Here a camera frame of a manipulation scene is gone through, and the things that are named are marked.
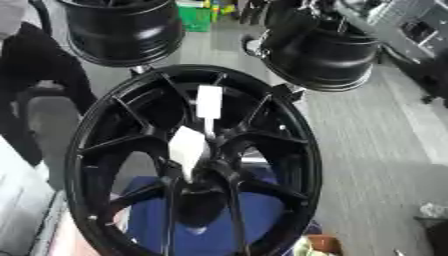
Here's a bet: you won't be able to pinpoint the white pin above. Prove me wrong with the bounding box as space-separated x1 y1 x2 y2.
194 84 226 138

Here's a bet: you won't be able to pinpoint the black spoked wheel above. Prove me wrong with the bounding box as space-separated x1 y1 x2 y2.
63 64 324 256

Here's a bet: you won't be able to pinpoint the blue cloth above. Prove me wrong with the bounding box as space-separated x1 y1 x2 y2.
119 163 294 256

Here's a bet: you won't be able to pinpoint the green box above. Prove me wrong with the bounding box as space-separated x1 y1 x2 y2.
175 0 214 33

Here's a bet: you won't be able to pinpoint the person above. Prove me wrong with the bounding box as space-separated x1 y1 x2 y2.
0 0 100 168

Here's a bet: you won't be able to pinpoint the grey machine frame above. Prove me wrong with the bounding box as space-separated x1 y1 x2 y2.
332 0 448 64

